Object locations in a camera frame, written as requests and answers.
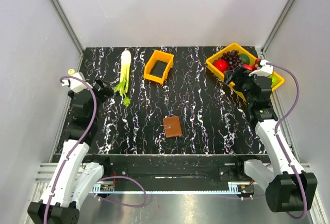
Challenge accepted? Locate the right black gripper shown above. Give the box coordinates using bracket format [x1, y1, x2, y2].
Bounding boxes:
[223, 65, 256, 105]

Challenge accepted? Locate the small orange plastic bin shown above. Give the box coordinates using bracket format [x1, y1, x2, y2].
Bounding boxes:
[143, 50, 174, 84]

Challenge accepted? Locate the brown leather card holder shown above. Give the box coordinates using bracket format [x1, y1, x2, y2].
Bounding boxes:
[163, 116, 183, 138]

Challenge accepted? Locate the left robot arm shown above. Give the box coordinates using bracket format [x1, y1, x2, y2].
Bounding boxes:
[27, 74, 114, 223]

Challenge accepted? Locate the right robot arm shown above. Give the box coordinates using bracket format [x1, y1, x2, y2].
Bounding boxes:
[224, 63, 318, 219]

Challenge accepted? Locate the red pomegranate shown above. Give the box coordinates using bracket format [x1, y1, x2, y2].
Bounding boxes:
[242, 64, 254, 71]

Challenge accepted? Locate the dark green avocado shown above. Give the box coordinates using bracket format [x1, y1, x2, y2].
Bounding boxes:
[238, 54, 250, 65]

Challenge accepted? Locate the dark purple grape bunch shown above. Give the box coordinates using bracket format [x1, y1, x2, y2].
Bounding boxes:
[220, 50, 243, 71]

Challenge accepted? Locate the red lychee cluster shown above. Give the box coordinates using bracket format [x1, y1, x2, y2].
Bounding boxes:
[253, 58, 261, 70]

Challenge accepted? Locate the red apple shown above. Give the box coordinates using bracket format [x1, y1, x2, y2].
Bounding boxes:
[213, 59, 228, 72]

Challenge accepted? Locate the green apple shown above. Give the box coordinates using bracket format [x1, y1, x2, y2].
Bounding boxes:
[268, 74, 279, 88]

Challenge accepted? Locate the large yellow fruit tray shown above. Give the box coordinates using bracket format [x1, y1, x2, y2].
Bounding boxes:
[206, 42, 285, 91]

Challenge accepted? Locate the yellow juice bottle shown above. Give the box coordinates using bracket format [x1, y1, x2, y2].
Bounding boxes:
[68, 69, 75, 75]

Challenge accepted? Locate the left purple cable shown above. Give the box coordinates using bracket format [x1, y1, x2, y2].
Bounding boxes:
[42, 76, 149, 224]

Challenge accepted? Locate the purple cable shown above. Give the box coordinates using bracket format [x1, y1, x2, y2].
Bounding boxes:
[42, 76, 149, 224]
[252, 62, 309, 220]

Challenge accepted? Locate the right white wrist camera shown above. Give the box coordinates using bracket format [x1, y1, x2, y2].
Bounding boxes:
[249, 59, 273, 77]

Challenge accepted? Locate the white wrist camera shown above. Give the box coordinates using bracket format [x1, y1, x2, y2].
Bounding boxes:
[61, 72, 87, 93]
[249, 59, 273, 77]

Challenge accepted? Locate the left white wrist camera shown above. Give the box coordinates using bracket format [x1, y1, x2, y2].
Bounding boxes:
[61, 72, 87, 93]

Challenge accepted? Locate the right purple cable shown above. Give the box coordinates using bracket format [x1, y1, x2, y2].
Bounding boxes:
[252, 62, 309, 220]

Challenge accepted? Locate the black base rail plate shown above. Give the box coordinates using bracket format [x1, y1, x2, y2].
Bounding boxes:
[83, 154, 270, 181]

